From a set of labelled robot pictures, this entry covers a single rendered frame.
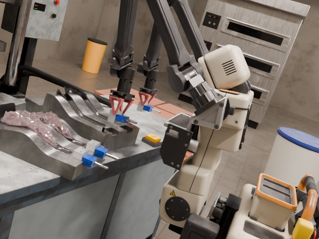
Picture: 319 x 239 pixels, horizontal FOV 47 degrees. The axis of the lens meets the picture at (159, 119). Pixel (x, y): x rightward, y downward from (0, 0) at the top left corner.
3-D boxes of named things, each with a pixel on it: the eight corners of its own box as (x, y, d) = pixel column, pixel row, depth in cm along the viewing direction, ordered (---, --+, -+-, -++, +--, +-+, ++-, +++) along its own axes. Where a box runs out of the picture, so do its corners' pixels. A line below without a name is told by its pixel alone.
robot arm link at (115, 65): (114, 58, 147) (131, 50, 151) (99, 55, 156) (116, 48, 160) (123, 85, 152) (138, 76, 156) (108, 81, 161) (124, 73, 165)
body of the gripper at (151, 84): (138, 89, 196) (142, 76, 195) (146, 88, 206) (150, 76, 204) (149, 93, 194) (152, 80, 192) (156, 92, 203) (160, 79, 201)
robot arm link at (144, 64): (146, 62, 189) (158, 56, 193) (132, 56, 196) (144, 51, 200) (148, 82, 195) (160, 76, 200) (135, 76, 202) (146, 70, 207)
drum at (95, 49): (86, 67, 737) (93, 38, 721) (102, 73, 729) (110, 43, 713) (76, 68, 700) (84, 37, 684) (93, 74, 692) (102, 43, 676)
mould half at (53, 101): (134, 144, 175) (142, 119, 172) (99, 153, 153) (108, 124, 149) (62, 105, 197) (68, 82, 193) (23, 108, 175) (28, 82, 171)
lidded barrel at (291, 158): (309, 204, 399) (337, 145, 380) (303, 222, 348) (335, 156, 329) (259, 180, 422) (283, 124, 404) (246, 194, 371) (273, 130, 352)
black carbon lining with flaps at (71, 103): (121, 127, 171) (126, 109, 168) (99, 132, 157) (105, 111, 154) (69, 100, 186) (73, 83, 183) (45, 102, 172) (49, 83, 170)
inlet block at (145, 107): (160, 116, 201) (163, 107, 200) (156, 117, 197) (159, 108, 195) (140, 109, 206) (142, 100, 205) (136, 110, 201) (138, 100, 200)
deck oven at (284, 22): (169, 99, 692) (209, -23, 633) (188, 93, 817) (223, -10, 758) (258, 133, 647) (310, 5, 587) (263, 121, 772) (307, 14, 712)
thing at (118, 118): (138, 129, 153) (141, 117, 153) (132, 129, 149) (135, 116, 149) (113, 122, 160) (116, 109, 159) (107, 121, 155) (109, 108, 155)
